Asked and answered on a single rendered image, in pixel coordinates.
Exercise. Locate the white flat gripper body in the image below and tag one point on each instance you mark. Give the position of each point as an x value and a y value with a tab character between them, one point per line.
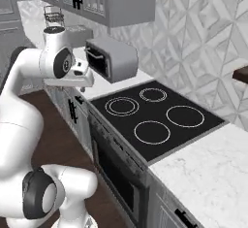
64	81

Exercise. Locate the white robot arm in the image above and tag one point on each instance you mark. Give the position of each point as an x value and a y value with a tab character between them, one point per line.
19	131

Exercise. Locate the grey base cupboard door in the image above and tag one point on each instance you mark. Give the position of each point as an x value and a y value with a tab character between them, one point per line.
82	125

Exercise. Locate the grey toaster oven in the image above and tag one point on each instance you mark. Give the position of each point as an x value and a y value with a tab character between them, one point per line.
121	58

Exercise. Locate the black glass hob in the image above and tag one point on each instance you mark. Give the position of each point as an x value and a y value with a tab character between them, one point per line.
155	118

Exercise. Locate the grey tall cupboard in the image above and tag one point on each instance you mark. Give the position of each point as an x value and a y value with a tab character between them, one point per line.
11	18

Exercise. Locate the dark steel oven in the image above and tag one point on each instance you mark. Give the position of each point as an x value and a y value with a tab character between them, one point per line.
121	177

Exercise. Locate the grey base cupboard front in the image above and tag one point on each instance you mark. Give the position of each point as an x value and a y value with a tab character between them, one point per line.
168	211

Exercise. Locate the grey wall cupboard run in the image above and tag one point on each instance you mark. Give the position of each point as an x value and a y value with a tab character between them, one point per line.
126	2

